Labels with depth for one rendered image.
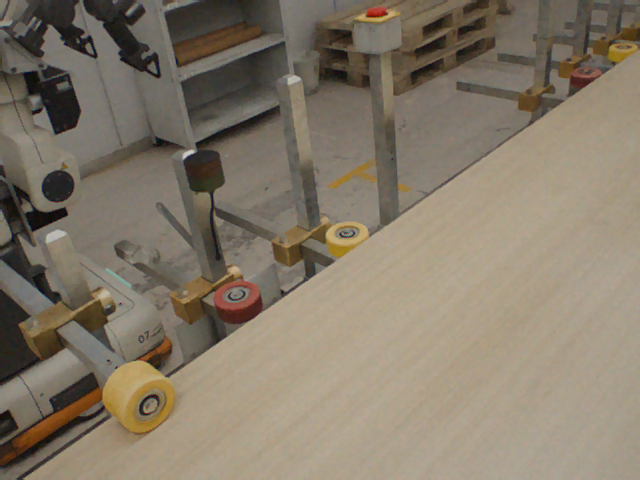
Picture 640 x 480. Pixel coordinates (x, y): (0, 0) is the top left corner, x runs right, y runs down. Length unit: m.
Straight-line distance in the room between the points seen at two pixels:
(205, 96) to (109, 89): 0.69
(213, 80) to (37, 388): 2.77
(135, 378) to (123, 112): 3.30
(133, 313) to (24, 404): 0.43
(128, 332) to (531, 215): 1.41
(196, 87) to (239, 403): 3.56
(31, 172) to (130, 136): 2.10
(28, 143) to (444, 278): 1.37
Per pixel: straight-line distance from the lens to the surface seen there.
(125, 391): 0.85
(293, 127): 1.21
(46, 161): 2.08
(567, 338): 0.97
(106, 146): 4.06
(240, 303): 1.05
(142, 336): 2.22
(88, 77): 3.94
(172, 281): 1.23
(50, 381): 2.13
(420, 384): 0.88
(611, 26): 2.48
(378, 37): 1.33
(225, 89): 4.47
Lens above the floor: 1.53
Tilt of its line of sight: 33 degrees down
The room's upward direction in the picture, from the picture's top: 8 degrees counter-clockwise
